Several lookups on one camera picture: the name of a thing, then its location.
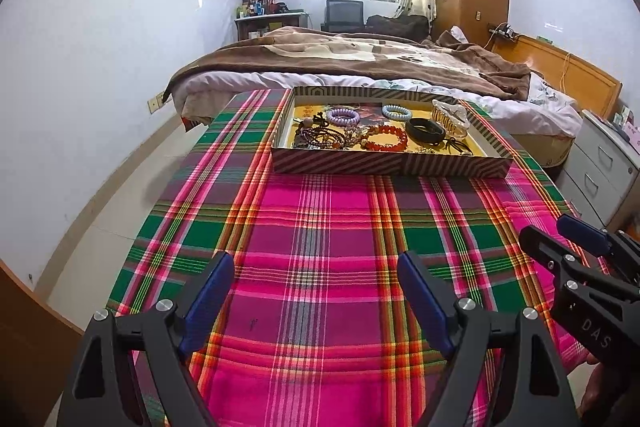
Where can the wooden door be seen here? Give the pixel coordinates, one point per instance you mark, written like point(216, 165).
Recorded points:
point(30, 357)

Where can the clear hair claw clip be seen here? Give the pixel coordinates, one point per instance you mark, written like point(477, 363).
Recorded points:
point(452, 109)

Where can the dark brown bag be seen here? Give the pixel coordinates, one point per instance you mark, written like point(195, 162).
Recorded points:
point(397, 26)

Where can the small desk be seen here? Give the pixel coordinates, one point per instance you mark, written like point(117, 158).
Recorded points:
point(260, 27)

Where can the grey drawer nightstand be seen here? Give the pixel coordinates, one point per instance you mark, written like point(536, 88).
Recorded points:
point(600, 172)

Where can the striped cardboard tray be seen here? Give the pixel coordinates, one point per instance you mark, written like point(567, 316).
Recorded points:
point(350, 164)

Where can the pink plaid tablecloth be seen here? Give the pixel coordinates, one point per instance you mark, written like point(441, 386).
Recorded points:
point(325, 232)

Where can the bed mattress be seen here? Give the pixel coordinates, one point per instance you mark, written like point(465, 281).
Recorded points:
point(545, 152)

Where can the black bangle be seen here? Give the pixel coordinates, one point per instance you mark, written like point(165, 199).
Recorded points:
point(425, 138)

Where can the person's right hand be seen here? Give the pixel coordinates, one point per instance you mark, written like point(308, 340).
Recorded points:
point(597, 387)

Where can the group of bottles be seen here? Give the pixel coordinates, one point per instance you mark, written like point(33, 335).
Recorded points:
point(252, 4)

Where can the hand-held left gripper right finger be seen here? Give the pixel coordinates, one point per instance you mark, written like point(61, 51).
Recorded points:
point(420, 292)

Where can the black office chair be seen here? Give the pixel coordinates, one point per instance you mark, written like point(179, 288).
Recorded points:
point(342, 14)

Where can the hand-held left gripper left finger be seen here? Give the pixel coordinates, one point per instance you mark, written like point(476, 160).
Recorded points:
point(210, 297)

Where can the round wooden bead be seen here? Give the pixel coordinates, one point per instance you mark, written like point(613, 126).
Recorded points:
point(307, 122)

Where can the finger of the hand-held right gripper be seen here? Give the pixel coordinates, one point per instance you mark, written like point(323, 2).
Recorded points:
point(582, 234)
point(537, 243)

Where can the white floral quilt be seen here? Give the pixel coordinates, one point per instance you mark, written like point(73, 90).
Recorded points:
point(525, 113)

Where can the wall outlet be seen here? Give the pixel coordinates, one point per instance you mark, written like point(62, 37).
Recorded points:
point(157, 102)

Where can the power strip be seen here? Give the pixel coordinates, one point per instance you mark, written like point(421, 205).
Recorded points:
point(502, 31)

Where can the white pillow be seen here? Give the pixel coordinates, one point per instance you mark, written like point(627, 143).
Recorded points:
point(452, 36)

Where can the wooden headboard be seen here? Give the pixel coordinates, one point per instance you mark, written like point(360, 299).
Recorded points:
point(575, 72)

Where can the brown plush blanket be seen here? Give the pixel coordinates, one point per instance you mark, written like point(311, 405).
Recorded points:
point(300, 57)

